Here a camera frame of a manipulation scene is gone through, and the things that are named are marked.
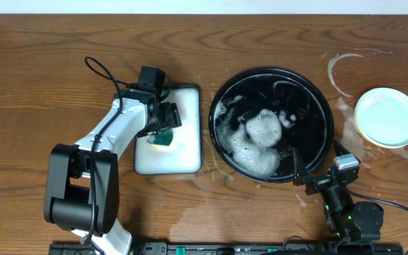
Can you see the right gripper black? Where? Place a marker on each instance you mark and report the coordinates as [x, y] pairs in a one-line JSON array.
[[302, 178]]

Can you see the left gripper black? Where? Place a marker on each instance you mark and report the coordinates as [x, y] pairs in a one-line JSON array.
[[171, 115]]

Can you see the green yellow sponge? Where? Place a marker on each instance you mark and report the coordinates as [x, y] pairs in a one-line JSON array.
[[163, 138]]

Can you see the yellow plate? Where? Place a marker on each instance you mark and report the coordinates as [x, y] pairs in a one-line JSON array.
[[363, 138]]

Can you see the mint green plate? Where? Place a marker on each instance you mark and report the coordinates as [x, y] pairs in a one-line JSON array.
[[381, 116]]

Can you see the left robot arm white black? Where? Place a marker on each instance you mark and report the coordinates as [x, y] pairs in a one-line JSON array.
[[82, 191]]

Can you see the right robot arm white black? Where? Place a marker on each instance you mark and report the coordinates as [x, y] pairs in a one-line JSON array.
[[353, 222]]

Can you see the round black tray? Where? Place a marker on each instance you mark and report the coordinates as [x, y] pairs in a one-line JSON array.
[[261, 118]]

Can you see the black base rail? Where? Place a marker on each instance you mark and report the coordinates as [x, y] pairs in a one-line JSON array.
[[290, 247]]

